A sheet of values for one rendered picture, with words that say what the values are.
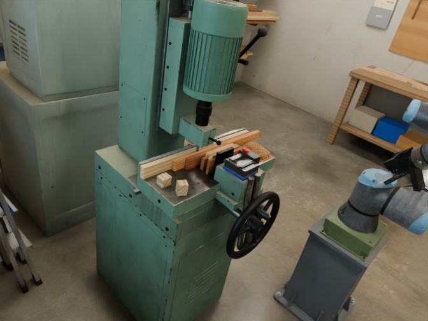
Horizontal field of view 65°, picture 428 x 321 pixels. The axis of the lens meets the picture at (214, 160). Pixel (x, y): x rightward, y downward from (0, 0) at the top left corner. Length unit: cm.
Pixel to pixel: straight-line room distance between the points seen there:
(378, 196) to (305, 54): 337
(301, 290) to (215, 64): 136
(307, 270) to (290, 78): 342
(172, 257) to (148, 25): 85
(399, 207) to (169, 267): 99
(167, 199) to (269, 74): 410
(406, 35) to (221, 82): 336
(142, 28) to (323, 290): 151
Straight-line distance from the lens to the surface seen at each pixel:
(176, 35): 122
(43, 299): 204
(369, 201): 166
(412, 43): 432
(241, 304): 205
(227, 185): 125
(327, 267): 185
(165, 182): 119
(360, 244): 172
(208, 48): 111
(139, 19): 132
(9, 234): 201
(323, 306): 201
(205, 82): 114
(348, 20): 456
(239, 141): 153
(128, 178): 141
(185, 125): 130
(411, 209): 163
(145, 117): 137
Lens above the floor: 163
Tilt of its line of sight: 31 degrees down
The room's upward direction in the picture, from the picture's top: 11 degrees clockwise
